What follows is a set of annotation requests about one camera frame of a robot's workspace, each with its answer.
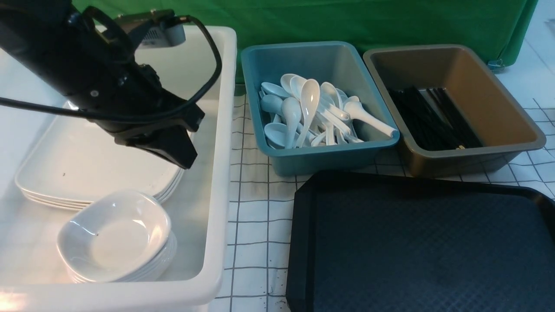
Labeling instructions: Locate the green cloth backdrop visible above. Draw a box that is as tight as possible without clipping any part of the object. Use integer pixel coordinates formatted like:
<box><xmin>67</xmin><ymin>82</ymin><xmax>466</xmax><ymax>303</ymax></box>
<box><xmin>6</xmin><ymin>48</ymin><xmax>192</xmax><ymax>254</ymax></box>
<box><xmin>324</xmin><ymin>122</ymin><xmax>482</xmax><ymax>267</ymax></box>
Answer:
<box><xmin>73</xmin><ymin>0</ymin><xmax>537</xmax><ymax>66</ymax></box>

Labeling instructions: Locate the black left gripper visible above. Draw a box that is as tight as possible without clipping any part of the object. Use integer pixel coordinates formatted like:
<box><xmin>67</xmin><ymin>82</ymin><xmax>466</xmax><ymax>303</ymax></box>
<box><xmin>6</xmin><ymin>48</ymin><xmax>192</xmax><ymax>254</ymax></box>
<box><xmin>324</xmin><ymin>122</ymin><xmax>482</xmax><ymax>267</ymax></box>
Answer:
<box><xmin>87</xmin><ymin>82</ymin><xmax>206</xmax><ymax>169</ymax></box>

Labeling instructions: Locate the large white square plate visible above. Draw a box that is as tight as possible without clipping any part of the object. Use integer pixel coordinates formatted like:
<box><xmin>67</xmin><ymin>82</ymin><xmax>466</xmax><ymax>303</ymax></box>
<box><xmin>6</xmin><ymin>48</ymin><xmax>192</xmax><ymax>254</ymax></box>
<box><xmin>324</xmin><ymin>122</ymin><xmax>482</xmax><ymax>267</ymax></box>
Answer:
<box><xmin>15</xmin><ymin>116</ymin><xmax>183</xmax><ymax>203</ymax></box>

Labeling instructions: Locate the brown plastic bin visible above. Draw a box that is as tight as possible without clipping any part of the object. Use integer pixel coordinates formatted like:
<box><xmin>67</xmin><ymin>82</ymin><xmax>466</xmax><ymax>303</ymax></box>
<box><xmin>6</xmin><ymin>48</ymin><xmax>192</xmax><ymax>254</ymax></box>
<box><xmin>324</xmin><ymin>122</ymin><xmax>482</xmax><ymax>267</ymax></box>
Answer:
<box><xmin>363</xmin><ymin>44</ymin><xmax>546</xmax><ymax>177</ymax></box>

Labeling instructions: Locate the checked white tablecloth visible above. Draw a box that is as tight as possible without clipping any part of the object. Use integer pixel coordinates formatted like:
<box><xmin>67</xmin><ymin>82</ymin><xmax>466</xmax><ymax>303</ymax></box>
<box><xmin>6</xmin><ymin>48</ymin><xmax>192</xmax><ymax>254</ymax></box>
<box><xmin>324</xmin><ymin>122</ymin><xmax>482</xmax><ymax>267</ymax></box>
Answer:
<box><xmin>208</xmin><ymin>93</ymin><xmax>555</xmax><ymax>312</ymax></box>

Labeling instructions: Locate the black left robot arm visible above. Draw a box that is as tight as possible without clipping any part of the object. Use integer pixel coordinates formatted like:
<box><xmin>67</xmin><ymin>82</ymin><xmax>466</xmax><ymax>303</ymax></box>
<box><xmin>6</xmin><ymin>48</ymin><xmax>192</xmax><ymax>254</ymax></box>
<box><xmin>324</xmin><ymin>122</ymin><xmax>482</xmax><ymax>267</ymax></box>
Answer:
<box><xmin>1</xmin><ymin>0</ymin><xmax>222</xmax><ymax>167</ymax></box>

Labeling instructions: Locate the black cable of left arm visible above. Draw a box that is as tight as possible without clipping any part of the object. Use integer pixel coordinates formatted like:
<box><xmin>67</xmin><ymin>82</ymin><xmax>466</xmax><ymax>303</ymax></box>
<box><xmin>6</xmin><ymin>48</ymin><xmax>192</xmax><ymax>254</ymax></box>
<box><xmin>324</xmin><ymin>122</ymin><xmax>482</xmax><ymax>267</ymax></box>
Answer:
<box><xmin>0</xmin><ymin>6</ymin><xmax>223</xmax><ymax>123</ymax></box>

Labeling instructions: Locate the top white bowl in tub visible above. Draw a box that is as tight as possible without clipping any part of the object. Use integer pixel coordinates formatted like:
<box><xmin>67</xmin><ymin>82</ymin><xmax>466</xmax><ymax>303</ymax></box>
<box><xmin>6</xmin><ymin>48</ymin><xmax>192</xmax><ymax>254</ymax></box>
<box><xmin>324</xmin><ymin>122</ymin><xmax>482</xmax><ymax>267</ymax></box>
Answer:
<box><xmin>57</xmin><ymin>189</ymin><xmax>172</xmax><ymax>282</ymax></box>

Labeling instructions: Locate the teal plastic bin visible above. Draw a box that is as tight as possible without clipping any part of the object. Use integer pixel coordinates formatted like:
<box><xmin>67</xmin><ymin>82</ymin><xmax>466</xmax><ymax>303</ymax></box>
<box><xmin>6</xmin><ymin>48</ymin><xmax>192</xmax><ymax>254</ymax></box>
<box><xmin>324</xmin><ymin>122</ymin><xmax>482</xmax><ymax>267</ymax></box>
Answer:
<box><xmin>242</xmin><ymin>41</ymin><xmax>400</xmax><ymax>176</ymax></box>

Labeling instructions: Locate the stack of white plates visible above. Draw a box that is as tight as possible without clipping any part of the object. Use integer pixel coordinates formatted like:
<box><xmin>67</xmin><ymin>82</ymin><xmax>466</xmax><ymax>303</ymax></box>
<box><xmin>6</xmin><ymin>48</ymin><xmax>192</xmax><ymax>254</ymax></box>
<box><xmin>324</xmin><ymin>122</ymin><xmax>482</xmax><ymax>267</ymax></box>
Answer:
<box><xmin>19</xmin><ymin>169</ymin><xmax>185</xmax><ymax>211</ymax></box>

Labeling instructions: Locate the pile of white spoons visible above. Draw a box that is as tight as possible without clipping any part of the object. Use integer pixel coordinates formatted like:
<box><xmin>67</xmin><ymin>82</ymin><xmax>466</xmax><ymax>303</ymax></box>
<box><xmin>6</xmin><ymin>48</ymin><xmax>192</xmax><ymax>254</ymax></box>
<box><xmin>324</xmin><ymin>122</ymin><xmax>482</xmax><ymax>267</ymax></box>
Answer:
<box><xmin>258</xmin><ymin>74</ymin><xmax>397</xmax><ymax>150</ymax></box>

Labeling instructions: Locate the black serving tray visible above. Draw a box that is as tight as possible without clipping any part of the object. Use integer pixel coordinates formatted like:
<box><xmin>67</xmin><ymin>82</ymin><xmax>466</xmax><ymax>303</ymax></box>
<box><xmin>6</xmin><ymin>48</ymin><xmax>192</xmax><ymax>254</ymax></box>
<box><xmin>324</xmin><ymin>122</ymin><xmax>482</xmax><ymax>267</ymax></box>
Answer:
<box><xmin>285</xmin><ymin>171</ymin><xmax>555</xmax><ymax>312</ymax></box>

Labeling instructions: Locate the bundle of black chopsticks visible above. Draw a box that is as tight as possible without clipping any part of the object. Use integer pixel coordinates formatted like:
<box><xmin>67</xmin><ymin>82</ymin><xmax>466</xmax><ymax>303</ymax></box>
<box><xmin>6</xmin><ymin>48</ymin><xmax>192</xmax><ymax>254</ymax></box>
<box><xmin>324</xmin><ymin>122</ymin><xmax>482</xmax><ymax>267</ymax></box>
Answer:
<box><xmin>387</xmin><ymin>86</ymin><xmax>484</xmax><ymax>151</ymax></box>

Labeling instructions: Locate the stack of white bowls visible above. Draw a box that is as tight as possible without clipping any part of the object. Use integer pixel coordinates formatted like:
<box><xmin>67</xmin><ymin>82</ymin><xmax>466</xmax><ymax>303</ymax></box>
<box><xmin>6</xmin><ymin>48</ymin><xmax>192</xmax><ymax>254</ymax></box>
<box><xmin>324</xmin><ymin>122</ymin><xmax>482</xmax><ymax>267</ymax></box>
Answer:
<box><xmin>57</xmin><ymin>232</ymin><xmax>178</xmax><ymax>283</ymax></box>

